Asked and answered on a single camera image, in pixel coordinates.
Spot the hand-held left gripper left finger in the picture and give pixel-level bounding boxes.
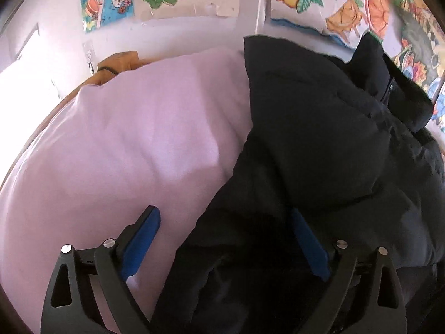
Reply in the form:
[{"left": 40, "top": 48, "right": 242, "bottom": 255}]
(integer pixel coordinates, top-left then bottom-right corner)
[{"left": 41, "top": 206, "right": 161, "bottom": 334}]

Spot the group of colourful wall drawings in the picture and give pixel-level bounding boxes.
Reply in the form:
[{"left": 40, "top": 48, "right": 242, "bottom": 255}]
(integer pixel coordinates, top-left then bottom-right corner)
[{"left": 80, "top": 0, "right": 445, "bottom": 129}]

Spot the pink bed quilt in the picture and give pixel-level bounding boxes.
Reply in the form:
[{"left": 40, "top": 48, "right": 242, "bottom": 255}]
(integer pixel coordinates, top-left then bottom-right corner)
[{"left": 0, "top": 49, "right": 258, "bottom": 334}]

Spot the bright window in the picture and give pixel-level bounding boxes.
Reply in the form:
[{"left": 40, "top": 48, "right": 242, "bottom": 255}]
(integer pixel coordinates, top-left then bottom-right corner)
[{"left": 0, "top": 23, "right": 65, "bottom": 115}]

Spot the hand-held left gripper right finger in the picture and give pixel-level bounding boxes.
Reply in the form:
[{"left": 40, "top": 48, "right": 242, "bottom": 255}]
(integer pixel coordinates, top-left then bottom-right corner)
[{"left": 290, "top": 208, "right": 407, "bottom": 334}]

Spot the white wall pipe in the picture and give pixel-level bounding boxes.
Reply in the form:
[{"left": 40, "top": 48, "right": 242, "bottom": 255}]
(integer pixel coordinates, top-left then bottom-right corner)
[{"left": 255, "top": 0, "right": 276, "bottom": 35}]

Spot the black padded jacket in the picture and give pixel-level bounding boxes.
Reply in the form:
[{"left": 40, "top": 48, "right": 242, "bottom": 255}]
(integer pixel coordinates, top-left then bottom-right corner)
[{"left": 151, "top": 33, "right": 445, "bottom": 334}]

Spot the white wall socket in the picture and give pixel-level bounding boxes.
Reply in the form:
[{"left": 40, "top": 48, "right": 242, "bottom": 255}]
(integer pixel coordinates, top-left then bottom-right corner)
[{"left": 83, "top": 41, "right": 97, "bottom": 74}]

